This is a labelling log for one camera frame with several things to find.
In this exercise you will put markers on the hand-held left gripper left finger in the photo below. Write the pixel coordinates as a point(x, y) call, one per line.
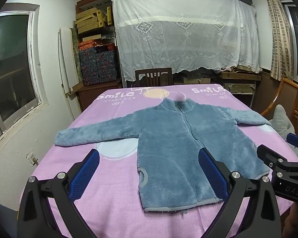
point(85, 173)

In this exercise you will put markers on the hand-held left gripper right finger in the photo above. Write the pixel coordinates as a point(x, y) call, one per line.
point(212, 176)

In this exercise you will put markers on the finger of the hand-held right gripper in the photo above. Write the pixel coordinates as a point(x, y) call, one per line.
point(296, 140)
point(268, 155)

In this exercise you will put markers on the blue fleece jacket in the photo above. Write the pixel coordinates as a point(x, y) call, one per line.
point(168, 153)

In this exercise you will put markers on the grey pillow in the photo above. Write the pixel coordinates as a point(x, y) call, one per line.
point(283, 121)

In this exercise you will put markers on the pink printed bedsheet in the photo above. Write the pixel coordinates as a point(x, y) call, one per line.
point(114, 178)

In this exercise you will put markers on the light wooden armchair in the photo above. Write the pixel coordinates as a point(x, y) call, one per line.
point(295, 99)

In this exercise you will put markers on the dark wooden desk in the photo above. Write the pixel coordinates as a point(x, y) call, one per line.
point(241, 86)

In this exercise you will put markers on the wooden cabinet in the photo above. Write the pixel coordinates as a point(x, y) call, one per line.
point(89, 96)

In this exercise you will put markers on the stack of patterned blue boxes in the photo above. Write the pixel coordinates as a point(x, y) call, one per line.
point(96, 67)

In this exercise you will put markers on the dark wooden chair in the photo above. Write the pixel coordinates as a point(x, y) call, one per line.
point(165, 76)

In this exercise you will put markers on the checked beige curtain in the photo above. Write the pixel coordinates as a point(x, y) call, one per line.
point(278, 29)

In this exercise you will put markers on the white board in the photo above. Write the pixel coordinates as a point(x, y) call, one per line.
point(65, 62)

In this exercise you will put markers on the green patterned roll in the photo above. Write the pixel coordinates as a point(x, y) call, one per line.
point(77, 54)

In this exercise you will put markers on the orange patterned box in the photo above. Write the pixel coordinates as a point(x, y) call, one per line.
point(96, 45)

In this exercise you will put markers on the white lace cloth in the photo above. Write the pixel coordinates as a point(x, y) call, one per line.
point(183, 42)

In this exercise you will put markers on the wooden shelf unit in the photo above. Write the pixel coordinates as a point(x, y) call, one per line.
point(110, 37)

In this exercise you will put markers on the yellow woven box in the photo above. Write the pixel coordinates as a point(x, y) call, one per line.
point(87, 13)
point(89, 21)
point(92, 28)

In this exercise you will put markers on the wall socket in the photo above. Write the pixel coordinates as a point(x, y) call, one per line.
point(32, 158)

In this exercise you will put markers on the aluminium frame window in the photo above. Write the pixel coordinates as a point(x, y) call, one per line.
point(10, 79)

